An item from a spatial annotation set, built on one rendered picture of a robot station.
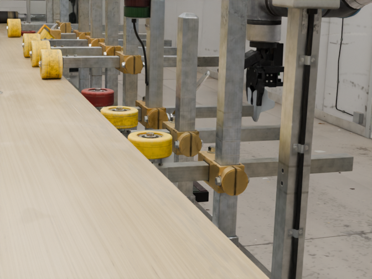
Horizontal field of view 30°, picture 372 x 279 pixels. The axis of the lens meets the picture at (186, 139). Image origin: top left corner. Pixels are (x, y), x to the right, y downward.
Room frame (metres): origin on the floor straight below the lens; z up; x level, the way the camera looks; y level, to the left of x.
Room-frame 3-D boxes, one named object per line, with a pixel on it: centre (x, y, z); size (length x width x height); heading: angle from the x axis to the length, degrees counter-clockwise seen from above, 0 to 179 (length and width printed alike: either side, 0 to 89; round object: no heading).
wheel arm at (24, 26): (3.17, 0.54, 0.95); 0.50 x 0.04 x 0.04; 108
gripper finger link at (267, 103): (1.82, -0.21, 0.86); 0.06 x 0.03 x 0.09; 108
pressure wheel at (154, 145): (1.22, 0.06, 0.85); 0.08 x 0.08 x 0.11
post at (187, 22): (1.46, 0.00, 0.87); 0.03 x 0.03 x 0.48; 18
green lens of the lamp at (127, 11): (1.68, 0.13, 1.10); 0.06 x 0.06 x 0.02
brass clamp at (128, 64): (1.95, 0.17, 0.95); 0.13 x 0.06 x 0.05; 18
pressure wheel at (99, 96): (1.69, 0.22, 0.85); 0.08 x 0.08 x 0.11
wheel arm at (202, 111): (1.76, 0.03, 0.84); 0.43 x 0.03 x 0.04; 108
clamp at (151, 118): (1.72, 0.09, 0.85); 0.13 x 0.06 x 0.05; 18
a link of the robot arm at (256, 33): (1.83, -0.19, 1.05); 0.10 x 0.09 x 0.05; 18
